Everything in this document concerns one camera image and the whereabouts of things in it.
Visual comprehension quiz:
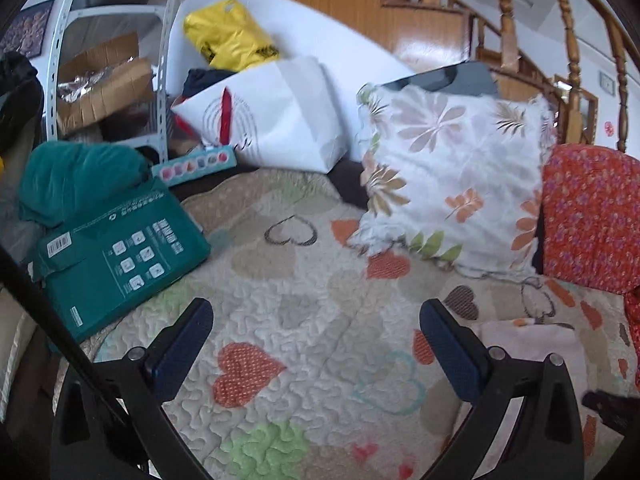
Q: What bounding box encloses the pale pink sweater grey trim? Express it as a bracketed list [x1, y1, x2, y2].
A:
[472, 318, 588, 399]

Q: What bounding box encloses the green cardboard box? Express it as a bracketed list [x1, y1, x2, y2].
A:
[32, 178, 210, 342]

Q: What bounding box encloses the heart patchwork quilt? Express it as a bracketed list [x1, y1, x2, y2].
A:
[82, 170, 637, 479]

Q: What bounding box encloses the red floral blanket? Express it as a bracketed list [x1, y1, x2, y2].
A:
[542, 144, 639, 382]

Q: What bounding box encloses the teal fabric bundle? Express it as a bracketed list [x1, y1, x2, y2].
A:
[17, 141, 152, 229]

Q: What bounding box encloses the light blue paint box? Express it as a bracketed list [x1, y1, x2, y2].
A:
[152, 145, 238, 188]

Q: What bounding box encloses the white floral pillow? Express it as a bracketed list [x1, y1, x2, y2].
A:
[348, 84, 556, 276]

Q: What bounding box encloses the brown cardboard box on shelf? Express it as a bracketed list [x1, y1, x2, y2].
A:
[55, 32, 154, 138]

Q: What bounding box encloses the white paper shopping bag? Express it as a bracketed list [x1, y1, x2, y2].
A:
[171, 56, 348, 174]

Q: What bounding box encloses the wooden staircase railing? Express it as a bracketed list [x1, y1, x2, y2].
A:
[179, 0, 640, 156]

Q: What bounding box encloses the yellow plastic bag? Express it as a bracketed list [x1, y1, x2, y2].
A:
[183, 0, 280, 73]

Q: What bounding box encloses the white metal shelf rack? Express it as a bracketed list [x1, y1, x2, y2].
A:
[44, 0, 179, 162]

